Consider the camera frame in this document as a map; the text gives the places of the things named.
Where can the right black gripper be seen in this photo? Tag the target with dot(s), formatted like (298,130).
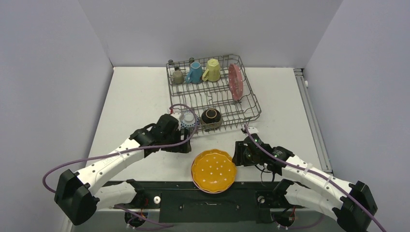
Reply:
(239,155)

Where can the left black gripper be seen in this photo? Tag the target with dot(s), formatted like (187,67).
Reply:
(183,148)

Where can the orange patterned small bowl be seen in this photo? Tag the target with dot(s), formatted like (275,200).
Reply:
(189,120)

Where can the yellow plate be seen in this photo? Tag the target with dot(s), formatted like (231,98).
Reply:
(213,159)

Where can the dark brown glazed bowl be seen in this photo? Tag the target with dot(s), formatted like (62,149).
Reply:
(210,116)

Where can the small grey cup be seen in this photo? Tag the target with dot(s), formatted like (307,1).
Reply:
(177,77)

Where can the grey wire dish rack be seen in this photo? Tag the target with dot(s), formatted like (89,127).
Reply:
(216,95)

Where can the blue handled white mug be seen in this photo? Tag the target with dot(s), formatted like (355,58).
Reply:
(195,73)

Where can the yellow green mug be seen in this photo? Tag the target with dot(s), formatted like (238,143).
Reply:
(212,71)

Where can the pink polka dot plate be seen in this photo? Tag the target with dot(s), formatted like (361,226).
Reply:
(235,82)

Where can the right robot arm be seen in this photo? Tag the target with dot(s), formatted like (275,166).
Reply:
(351,205)

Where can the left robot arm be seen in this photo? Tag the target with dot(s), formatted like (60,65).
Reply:
(81,193)

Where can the light pink bottom plate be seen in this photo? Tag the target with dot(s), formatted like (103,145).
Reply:
(213,181)

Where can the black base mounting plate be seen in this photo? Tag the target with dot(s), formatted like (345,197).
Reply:
(183,202)

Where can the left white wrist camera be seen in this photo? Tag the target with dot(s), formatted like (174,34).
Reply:
(178,115)

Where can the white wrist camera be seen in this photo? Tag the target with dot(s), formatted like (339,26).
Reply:
(178,115)
(246,129)

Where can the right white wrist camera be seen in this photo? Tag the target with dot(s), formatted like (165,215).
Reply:
(246,129)

